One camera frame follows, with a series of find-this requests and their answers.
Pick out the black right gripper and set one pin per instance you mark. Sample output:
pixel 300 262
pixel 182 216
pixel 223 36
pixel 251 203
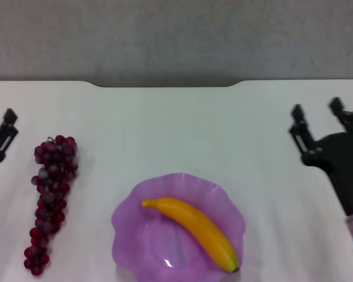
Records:
pixel 344 164

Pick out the dark red grape bunch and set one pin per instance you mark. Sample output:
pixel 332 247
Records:
pixel 51 182

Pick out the yellow banana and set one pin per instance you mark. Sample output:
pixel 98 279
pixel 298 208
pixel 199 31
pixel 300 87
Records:
pixel 194 220

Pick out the purple wavy plastic bowl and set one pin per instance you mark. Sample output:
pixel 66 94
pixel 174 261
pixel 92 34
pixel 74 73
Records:
pixel 147 243

